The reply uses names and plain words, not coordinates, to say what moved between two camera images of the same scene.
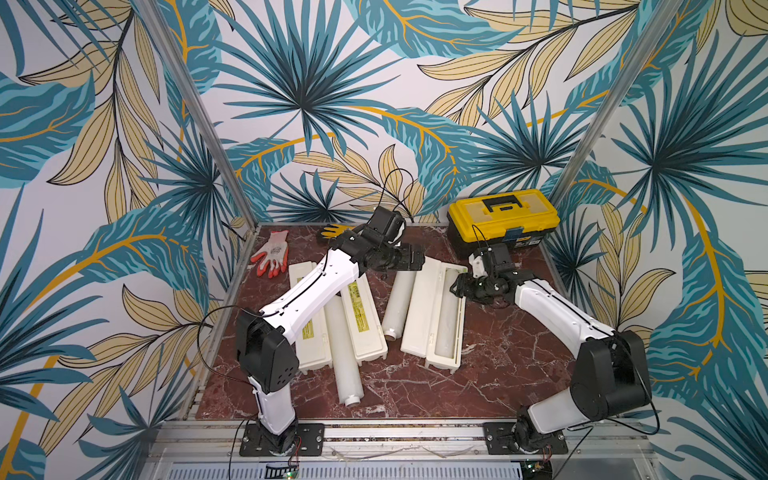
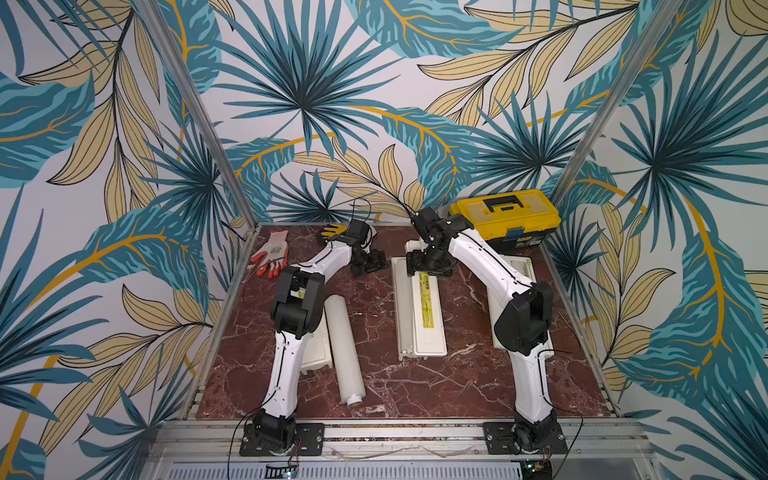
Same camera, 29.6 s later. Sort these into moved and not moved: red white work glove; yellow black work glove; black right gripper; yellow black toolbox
Moved: black right gripper
Not moved: red white work glove; yellow black work glove; yellow black toolbox
